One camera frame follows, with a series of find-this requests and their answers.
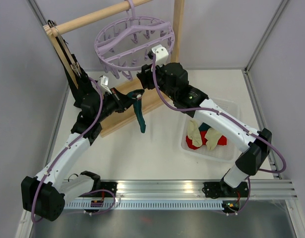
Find cream sock right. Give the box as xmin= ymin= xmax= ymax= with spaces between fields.
xmin=205 ymin=128 xmax=222 ymax=151

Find red sock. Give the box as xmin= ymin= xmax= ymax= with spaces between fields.
xmin=185 ymin=131 xmax=228 ymax=150

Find green christmas sock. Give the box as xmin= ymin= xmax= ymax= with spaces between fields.
xmin=127 ymin=89 xmax=146 ymax=133

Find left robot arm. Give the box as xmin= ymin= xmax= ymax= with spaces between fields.
xmin=21 ymin=88 xmax=137 ymax=221

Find white slotted cable duct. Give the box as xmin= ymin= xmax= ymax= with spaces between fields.
xmin=64 ymin=199 xmax=224 ymax=210

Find purple round clip hanger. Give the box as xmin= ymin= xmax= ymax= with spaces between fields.
xmin=94 ymin=0 xmax=175 ymax=81

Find wooden rack post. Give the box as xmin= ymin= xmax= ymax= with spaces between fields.
xmin=171 ymin=0 xmax=185 ymax=62
xmin=43 ymin=25 xmax=78 ymax=89

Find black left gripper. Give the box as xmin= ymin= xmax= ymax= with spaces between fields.
xmin=95 ymin=87 xmax=137 ymax=123

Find white plastic basket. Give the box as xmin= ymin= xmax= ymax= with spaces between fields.
xmin=179 ymin=96 xmax=240 ymax=163

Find cream sock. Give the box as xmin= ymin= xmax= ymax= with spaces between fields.
xmin=187 ymin=120 xmax=203 ymax=148
xmin=205 ymin=128 xmax=222 ymax=151

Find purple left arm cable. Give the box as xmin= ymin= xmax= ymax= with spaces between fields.
xmin=30 ymin=76 xmax=117 ymax=223

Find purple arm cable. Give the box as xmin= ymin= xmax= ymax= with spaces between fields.
xmin=152 ymin=53 xmax=287 ymax=216
xmin=30 ymin=76 xmax=117 ymax=223

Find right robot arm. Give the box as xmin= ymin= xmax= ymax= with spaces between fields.
xmin=137 ymin=63 xmax=272 ymax=197

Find cream sock left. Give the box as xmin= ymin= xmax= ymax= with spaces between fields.
xmin=187 ymin=120 xmax=203 ymax=148

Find wooden rack base tray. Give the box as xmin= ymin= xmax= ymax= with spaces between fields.
xmin=100 ymin=78 xmax=164 ymax=138

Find black shorts on hanger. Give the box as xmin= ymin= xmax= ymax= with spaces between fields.
xmin=61 ymin=52 xmax=100 ymax=109

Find wooden rack right post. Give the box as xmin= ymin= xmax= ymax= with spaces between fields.
xmin=171 ymin=0 xmax=185 ymax=62

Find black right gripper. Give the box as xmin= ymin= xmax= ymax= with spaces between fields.
xmin=137 ymin=59 xmax=177 ymax=101

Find wooden rack left post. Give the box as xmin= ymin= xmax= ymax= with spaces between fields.
xmin=43 ymin=25 xmax=78 ymax=89

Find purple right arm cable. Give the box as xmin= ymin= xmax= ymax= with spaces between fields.
xmin=152 ymin=53 xmax=287 ymax=216

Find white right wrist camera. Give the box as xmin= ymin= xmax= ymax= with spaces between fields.
xmin=148 ymin=45 xmax=169 ymax=66

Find wooden rack top rod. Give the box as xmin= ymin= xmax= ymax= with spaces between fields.
xmin=54 ymin=0 xmax=153 ymax=35

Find aluminium mounting rail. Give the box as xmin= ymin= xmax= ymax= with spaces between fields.
xmin=62 ymin=179 xmax=298 ymax=199

